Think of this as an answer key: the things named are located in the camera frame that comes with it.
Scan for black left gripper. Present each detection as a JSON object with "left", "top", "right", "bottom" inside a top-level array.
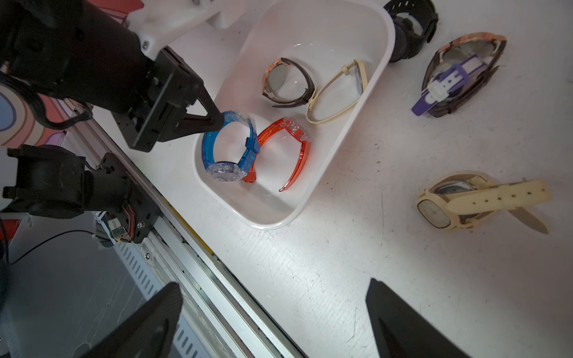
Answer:
[{"left": 113, "top": 47, "right": 224, "bottom": 152}]

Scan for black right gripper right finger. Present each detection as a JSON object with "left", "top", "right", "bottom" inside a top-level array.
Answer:
[{"left": 366, "top": 278, "right": 467, "bottom": 357}]

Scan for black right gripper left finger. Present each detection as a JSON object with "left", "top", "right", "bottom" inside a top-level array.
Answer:
[{"left": 84, "top": 282, "right": 183, "bottom": 358}]

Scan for dark brown leather watch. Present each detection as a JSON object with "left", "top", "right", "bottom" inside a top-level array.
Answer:
[{"left": 261, "top": 58, "right": 316, "bottom": 108}]

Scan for red transparent watch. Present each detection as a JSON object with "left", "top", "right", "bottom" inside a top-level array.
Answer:
[{"left": 243, "top": 116, "right": 311, "bottom": 192}]

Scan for cream square face watch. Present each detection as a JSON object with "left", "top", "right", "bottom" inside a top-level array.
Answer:
[{"left": 416, "top": 173, "right": 552, "bottom": 234}]

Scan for beige strap watch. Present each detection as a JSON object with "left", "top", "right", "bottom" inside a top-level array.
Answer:
[{"left": 305, "top": 59, "right": 369, "bottom": 125}]

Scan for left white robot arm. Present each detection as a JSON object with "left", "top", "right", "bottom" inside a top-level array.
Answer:
[{"left": 1, "top": 1, "right": 224, "bottom": 152}]

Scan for white plastic storage box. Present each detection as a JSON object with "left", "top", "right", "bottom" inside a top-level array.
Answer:
[{"left": 193, "top": 1, "right": 395, "bottom": 230}]

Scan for black smart watch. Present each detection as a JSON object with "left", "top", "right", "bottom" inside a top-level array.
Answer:
[{"left": 384, "top": 0, "right": 439, "bottom": 63}]

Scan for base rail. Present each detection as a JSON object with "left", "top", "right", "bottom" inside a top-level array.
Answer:
[{"left": 64, "top": 121, "right": 305, "bottom": 357}]

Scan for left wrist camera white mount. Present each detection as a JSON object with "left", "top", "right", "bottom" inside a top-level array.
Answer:
[{"left": 127, "top": 0, "right": 246, "bottom": 61}]

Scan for brown purple strap watch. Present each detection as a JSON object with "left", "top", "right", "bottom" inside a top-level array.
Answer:
[{"left": 411, "top": 32, "right": 507, "bottom": 118}]

